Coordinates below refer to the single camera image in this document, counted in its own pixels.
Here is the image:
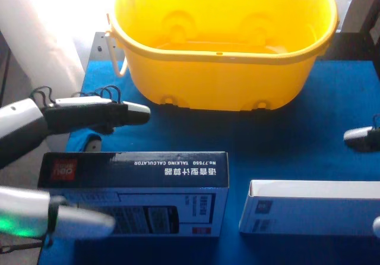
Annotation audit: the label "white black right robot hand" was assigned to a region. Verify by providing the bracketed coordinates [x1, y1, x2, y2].
[343, 124, 380, 239]

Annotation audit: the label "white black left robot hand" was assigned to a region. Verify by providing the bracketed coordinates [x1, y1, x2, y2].
[0, 94, 151, 239]

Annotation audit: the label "blue calculator box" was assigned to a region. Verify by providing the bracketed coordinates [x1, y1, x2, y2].
[37, 151, 230, 238]

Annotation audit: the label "white and blue box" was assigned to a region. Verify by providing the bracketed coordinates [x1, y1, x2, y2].
[238, 179, 380, 237]

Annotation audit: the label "blue table cloth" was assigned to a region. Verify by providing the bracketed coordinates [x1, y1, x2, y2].
[37, 59, 380, 265]

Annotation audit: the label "yellow plastic bucket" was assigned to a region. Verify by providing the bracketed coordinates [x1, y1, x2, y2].
[104, 0, 340, 112]

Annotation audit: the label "black tripod base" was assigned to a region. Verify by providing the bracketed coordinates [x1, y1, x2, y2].
[0, 239, 44, 254]

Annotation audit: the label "grey metal bracket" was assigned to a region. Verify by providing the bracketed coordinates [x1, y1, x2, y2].
[85, 134, 102, 153]

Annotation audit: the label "thin black hand wires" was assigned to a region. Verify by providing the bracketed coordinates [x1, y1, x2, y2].
[30, 84, 122, 107]

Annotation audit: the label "black metal frame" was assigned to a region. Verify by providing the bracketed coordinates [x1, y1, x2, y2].
[359, 0, 380, 36]

